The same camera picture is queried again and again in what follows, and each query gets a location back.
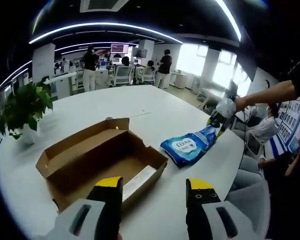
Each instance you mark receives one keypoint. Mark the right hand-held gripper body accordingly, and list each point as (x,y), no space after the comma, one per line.
(226,107)

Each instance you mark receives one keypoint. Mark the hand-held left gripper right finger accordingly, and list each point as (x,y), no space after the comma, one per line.
(200,212)

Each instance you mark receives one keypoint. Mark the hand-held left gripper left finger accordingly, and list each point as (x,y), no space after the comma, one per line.
(107,212)

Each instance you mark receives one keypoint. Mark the blue soft item wipes pack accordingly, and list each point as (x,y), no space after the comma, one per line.
(187,147)

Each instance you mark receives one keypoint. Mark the white packet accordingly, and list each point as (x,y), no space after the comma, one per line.
(140,182)

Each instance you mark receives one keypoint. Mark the brown cardboard shoe box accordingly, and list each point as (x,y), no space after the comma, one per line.
(72,160)

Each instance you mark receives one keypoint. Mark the white mesh office chair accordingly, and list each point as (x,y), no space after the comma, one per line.
(148,75)
(122,73)

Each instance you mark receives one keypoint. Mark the white ceiling light strip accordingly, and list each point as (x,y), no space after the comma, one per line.
(229,17)
(102,24)

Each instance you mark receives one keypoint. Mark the person's black clothing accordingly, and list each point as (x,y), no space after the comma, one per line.
(290,205)

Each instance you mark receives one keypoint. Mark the green potted plant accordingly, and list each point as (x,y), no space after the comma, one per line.
(27,105)

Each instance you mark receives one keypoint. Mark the white standing desk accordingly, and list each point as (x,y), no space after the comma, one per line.
(62,86)

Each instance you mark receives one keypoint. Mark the ceiling air vent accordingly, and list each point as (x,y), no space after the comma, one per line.
(102,5)

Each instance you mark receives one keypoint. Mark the blue white wall poster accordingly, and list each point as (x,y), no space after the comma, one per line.
(290,125)

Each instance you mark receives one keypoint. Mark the wall monitor screen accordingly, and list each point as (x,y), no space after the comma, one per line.
(119,48)

